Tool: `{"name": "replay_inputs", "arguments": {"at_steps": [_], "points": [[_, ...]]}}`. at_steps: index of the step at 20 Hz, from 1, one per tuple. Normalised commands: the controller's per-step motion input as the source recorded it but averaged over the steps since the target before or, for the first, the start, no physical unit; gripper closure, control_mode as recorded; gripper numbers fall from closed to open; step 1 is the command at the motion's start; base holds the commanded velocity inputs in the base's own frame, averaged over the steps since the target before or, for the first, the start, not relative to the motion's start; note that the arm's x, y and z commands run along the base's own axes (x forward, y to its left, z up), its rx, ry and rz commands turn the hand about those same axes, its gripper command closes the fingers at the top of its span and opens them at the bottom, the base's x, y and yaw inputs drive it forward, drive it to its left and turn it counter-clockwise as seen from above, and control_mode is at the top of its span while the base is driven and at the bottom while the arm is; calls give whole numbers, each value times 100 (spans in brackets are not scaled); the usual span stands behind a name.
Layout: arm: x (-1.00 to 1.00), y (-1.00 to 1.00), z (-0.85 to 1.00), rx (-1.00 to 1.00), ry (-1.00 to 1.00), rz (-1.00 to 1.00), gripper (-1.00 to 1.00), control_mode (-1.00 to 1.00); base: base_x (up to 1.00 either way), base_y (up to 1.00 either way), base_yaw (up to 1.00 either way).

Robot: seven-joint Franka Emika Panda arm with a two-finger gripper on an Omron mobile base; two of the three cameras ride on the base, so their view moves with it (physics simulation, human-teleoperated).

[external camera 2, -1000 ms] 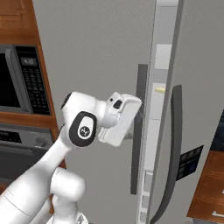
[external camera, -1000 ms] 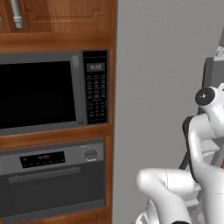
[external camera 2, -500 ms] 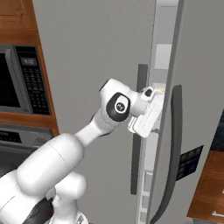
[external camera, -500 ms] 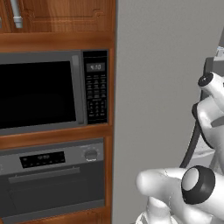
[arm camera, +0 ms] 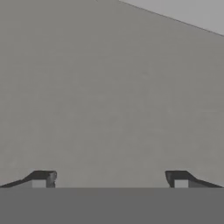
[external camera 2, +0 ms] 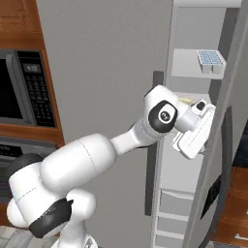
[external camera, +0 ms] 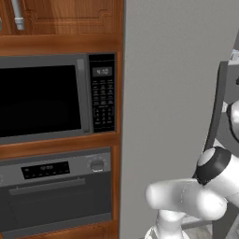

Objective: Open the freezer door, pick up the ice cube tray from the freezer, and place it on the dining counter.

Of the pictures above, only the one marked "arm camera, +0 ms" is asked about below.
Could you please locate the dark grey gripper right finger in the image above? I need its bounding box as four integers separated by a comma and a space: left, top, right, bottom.
164, 170, 224, 189

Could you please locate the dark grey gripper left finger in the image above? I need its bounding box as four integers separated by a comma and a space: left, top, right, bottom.
0, 170, 58, 189

